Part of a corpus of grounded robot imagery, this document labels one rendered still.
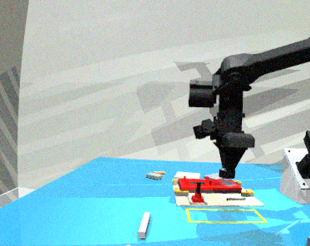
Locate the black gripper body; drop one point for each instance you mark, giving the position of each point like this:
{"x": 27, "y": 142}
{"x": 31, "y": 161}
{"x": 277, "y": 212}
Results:
{"x": 233, "y": 134}

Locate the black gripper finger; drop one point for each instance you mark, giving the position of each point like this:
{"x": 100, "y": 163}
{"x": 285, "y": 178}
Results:
{"x": 222, "y": 154}
{"x": 233, "y": 157}

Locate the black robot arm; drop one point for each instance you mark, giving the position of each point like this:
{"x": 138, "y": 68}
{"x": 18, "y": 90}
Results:
{"x": 233, "y": 78}

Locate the black rubber wheel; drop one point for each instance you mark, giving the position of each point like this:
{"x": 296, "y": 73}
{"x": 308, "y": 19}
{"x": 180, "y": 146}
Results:
{"x": 223, "y": 174}

